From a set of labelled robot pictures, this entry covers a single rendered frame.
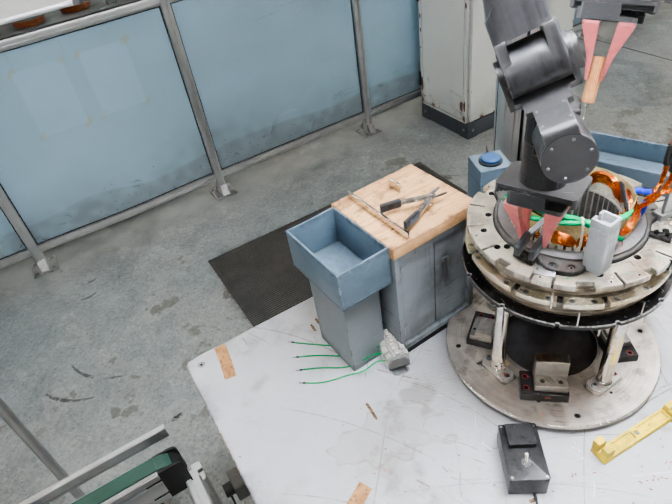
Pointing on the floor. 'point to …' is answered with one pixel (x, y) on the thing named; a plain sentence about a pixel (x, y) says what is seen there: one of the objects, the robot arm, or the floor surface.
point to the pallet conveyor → (137, 478)
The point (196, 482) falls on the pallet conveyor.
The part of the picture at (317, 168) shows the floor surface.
